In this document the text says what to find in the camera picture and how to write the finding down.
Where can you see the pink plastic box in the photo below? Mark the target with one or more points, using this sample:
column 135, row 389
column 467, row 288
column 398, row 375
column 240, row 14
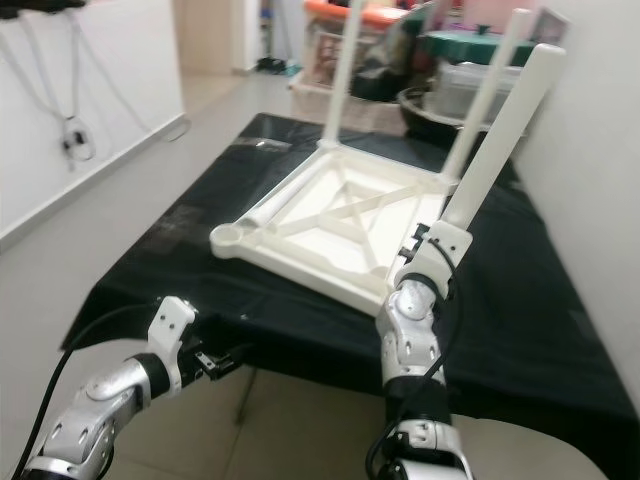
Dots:
column 490, row 10

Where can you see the black plastic bag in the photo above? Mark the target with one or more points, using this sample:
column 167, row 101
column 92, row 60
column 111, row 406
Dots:
column 400, row 50

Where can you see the white plastic children table top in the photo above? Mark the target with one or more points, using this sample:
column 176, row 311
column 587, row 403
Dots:
column 330, row 218

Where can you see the green pot lid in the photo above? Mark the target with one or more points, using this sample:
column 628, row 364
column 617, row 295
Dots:
column 460, row 45

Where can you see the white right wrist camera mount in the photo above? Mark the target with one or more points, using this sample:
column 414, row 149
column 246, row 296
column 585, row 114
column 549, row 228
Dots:
column 435, row 250

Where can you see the storage box with orange lid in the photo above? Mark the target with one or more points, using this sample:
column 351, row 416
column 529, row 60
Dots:
column 335, row 50

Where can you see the patterned beige bench cover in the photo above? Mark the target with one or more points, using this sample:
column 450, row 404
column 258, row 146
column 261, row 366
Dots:
column 320, row 98

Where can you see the black glossy tablecloth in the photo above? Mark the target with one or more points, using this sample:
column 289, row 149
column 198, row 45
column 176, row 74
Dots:
column 260, row 310

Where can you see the black wok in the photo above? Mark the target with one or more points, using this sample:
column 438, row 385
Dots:
column 422, row 108

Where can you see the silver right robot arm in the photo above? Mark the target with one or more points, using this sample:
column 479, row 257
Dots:
column 410, row 330

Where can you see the colourful printed card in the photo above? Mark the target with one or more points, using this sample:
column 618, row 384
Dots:
column 550, row 25

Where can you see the clear tape strip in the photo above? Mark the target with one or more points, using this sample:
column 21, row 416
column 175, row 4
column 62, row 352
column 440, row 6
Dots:
column 268, row 145

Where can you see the clear plastic storage container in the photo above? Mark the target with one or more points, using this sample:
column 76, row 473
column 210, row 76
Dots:
column 470, row 88

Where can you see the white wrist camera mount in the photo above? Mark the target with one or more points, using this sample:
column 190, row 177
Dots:
column 170, row 325
column 435, row 250

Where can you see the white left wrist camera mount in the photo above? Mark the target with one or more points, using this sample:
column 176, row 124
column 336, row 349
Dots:
column 170, row 325

